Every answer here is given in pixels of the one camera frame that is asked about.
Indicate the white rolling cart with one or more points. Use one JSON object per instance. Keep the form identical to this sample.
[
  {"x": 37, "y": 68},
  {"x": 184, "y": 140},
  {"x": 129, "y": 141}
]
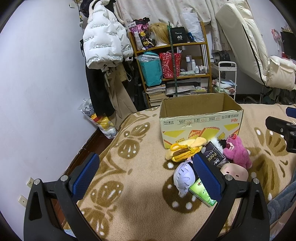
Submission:
[{"x": 226, "y": 82}]

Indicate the white black fluffy plush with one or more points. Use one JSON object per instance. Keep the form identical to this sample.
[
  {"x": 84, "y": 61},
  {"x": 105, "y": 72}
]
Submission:
[{"x": 220, "y": 145}]

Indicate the yellow plush toy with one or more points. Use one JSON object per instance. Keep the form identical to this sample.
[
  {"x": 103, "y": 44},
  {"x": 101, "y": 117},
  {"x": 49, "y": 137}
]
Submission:
[{"x": 183, "y": 150}]

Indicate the green tissue pack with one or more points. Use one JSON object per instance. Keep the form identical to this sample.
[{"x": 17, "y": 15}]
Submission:
[{"x": 199, "y": 191}]

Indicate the beige coat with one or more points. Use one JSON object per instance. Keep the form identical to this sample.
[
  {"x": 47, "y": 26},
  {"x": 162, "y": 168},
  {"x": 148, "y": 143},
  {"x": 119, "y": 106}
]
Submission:
[{"x": 120, "y": 99}]

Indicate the cream pillow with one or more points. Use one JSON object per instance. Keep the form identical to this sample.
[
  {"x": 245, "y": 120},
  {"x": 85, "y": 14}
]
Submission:
[{"x": 281, "y": 73}]

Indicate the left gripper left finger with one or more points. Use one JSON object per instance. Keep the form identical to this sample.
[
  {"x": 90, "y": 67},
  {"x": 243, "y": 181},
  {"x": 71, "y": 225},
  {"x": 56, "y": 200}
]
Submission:
[{"x": 41, "y": 221}]

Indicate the black box number 40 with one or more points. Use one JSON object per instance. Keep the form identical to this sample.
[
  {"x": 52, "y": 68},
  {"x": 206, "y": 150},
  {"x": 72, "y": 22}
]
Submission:
[{"x": 178, "y": 35}]

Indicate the cardboard box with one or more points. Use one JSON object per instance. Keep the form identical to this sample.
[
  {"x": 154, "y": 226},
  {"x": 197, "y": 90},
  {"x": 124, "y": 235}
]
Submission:
[{"x": 203, "y": 115}]

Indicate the purple spiky hair plush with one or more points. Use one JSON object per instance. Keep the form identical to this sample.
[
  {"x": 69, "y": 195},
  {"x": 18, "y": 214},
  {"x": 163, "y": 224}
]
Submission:
[{"x": 184, "y": 177}]

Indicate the pink bear plush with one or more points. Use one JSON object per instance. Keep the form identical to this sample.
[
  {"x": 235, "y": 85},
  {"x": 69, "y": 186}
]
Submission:
[{"x": 236, "y": 152}]

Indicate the teal bag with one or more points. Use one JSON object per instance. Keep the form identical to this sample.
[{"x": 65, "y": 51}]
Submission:
[{"x": 151, "y": 68}]

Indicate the white puffer jacket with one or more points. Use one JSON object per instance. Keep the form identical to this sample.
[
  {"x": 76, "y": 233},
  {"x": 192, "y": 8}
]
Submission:
[{"x": 105, "y": 40}]

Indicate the wall socket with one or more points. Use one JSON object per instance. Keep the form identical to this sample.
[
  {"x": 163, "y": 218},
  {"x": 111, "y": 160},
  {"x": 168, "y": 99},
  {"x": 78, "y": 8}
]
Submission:
[{"x": 30, "y": 182}]

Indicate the black face tissue pack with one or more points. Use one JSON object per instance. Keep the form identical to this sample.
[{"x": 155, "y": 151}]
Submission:
[{"x": 213, "y": 155}]

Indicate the beige patterned blanket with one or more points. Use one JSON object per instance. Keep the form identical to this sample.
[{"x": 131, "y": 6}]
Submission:
[{"x": 133, "y": 197}]

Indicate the red gift bag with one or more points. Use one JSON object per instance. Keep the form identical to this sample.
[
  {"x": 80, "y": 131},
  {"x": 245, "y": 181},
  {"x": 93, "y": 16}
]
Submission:
[{"x": 167, "y": 66}]

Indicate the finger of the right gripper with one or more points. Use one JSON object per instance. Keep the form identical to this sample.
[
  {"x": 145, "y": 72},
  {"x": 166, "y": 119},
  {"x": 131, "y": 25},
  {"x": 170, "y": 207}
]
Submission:
[
  {"x": 282, "y": 127},
  {"x": 291, "y": 112}
]

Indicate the green pole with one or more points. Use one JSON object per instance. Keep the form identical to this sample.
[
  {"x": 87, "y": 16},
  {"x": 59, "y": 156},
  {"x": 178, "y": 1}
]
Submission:
[{"x": 173, "y": 59}]

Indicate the pink swirl plush cushion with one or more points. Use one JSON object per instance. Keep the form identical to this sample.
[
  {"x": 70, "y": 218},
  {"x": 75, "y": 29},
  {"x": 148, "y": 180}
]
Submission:
[{"x": 236, "y": 171}]

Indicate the wooden shelf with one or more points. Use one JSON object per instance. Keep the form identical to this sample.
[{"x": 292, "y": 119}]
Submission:
[{"x": 195, "y": 55}]

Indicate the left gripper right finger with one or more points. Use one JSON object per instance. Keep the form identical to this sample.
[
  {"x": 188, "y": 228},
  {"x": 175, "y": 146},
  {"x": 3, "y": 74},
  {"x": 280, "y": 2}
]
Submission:
[{"x": 251, "y": 221}]

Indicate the stack of books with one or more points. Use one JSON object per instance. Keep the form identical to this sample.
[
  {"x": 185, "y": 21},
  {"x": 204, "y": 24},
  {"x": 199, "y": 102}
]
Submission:
[{"x": 156, "y": 94}]

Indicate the plastic bag of toys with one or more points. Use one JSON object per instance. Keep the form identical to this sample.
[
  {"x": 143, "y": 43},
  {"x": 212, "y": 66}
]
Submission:
[{"x": 101, "y": 121}]

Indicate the blonde wig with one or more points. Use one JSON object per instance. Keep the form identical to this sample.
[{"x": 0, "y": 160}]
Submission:
[{"x": 160, "y": 34}]

